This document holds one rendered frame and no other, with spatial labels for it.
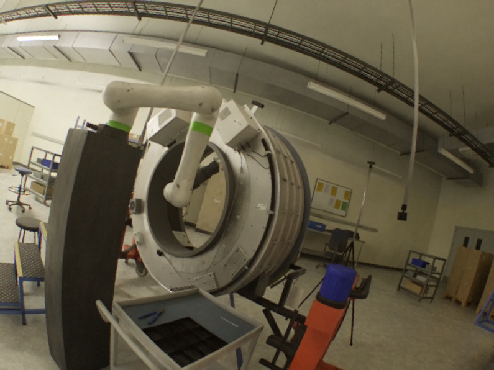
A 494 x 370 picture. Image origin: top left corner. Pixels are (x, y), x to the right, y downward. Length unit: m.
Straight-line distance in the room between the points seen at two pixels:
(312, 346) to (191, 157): 0.98
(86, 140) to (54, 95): 8.75
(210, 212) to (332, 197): 3.74
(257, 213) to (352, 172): 6.86
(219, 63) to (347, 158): 5.05
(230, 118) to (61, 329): 1.47
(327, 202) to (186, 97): 6.83
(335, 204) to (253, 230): 6.46
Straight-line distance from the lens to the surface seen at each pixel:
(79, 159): 1.02
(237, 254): 1.33
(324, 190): 7.46
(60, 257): 1.14
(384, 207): 8.81
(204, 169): 1.27
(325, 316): 0.91
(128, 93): 1.03
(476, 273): 6.84
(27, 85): 11.20
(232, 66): 4.92
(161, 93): 1.00
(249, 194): 1.32
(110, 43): 5.93
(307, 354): 1.09
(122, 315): 1.04
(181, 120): 1.75
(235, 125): 1.35
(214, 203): 6.23
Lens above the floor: 1.27
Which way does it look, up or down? 3 degrees up
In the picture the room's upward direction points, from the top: 15 degrees clockwise
